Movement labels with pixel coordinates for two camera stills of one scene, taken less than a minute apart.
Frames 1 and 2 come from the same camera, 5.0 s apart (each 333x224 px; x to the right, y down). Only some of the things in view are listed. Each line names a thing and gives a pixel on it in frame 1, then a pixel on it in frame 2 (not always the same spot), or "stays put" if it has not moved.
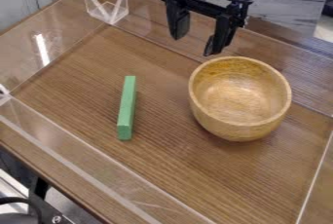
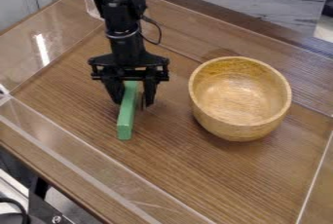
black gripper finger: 225,28 to 117,87
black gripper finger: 178,19 to 150,84
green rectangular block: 125,124 stays put
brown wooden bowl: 238,95 stays put
